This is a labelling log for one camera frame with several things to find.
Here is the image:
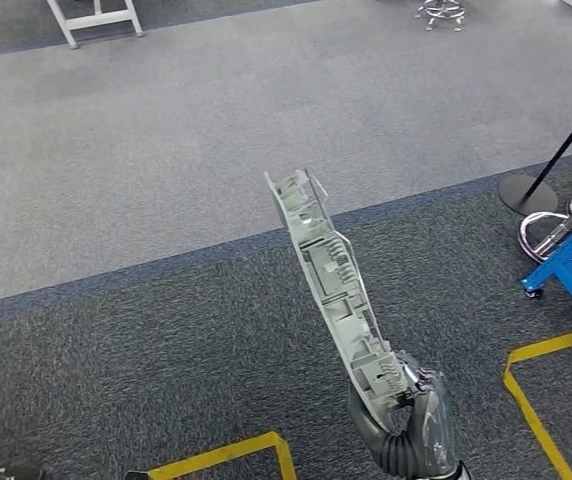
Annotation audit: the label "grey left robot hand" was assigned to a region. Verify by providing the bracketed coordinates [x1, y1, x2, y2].
[0, 462, 53, 480]

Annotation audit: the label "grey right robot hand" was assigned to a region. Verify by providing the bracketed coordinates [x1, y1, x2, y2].
[347, 360, 460, 480]

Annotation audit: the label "grey plastic wheel cover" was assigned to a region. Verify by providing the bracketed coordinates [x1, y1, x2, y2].
[264, 168, 417, 433]

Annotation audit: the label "clear plastic film cover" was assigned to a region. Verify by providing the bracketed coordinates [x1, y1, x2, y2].
[401, 354, 460, 475]

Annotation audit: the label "chrome stool base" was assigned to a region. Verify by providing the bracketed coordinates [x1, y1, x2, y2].
[517, 190, 572, 265]

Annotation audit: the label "yellow floor tape outline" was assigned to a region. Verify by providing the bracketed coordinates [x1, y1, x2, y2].
[148, 431, 298, 480]

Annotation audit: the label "chrome chair base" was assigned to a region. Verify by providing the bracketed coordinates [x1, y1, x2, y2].
[414, 0, 467, 32]

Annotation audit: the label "black stanchion post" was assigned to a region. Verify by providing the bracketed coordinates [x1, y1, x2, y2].
[498, 86, 572, 217]

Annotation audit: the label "white metal frame legs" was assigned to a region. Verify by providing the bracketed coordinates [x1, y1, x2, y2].
[45, 0, 145, 50]

